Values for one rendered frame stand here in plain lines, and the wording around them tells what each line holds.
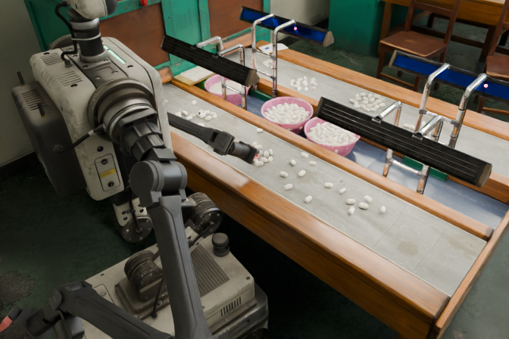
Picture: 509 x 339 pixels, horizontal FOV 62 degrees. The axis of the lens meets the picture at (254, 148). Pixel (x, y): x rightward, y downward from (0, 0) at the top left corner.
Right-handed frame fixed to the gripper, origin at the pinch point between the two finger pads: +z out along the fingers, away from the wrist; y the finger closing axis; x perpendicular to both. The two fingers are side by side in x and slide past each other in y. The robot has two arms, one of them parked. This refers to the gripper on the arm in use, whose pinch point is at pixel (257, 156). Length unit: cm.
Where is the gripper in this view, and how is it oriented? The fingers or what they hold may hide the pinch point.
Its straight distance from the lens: 180.7
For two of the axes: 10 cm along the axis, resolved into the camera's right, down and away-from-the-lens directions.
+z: 5.7, 1.9, 8.0
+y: -7.0, -3.9, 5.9
